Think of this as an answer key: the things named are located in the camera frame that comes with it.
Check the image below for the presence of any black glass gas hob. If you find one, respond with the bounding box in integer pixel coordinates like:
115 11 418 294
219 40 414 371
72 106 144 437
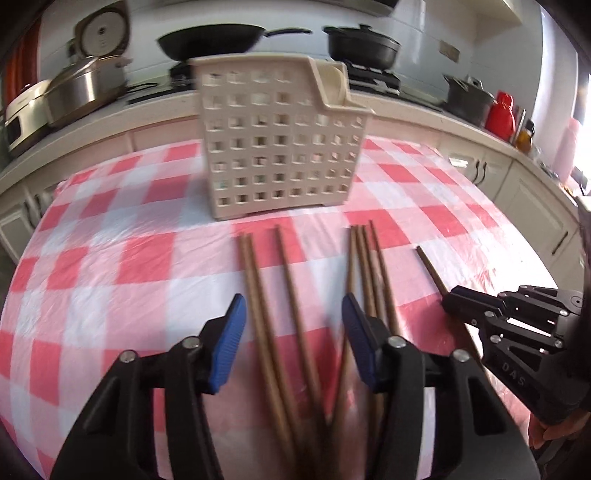
127 62 444 112

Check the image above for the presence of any cooking oil bottle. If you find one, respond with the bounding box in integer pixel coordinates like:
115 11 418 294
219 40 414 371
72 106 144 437
516 121 536 153

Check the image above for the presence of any person's right hand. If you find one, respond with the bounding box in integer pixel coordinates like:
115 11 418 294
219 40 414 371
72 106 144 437
527 406 591 467

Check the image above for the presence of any pink curtain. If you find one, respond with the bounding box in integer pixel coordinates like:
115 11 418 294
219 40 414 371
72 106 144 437
554 117 583 182

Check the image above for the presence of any white plastic spoon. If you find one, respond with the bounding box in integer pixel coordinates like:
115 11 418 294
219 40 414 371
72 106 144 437
323 65 347 103

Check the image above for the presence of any black lidded pot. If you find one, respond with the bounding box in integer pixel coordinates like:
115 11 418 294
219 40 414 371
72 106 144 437
323 24 402 70

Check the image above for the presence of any black burner grate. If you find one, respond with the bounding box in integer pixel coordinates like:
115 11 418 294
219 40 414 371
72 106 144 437
344 62 402 94
169 62 200 88

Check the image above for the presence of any red thermos jug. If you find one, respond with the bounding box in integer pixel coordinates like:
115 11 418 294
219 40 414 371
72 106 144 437
485 91 516 143

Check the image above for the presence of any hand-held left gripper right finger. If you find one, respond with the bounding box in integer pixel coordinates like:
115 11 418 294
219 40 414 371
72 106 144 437
342 293 541 480

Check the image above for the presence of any silver rice cooker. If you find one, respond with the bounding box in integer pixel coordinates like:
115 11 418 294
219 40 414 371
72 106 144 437
46 0 134 129

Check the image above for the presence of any red wooden door frame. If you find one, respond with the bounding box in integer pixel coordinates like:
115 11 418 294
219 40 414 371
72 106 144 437
0 18 42 116

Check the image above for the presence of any dark grey lidded stockpot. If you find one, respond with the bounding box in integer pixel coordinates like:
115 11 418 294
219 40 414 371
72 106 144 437
443 74 496 126

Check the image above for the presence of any red white checked tablecloth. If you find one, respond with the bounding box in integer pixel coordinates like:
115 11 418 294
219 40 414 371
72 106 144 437
0 136 559 480

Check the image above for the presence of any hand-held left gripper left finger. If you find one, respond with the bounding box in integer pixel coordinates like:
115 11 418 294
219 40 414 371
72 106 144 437
48 293 247 480

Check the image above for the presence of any beige plastic utensil basket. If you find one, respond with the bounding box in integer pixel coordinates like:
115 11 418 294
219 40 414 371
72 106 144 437
190 52 374 221

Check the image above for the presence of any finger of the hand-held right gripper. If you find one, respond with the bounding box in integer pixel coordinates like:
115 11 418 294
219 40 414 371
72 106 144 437
442 285 563 354
499 284 583 325

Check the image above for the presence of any small white electric cooker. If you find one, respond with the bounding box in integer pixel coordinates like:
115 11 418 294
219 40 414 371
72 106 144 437
4 79 52 155

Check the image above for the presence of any black wok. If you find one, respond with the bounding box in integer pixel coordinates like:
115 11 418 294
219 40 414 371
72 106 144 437
157 25 313 63

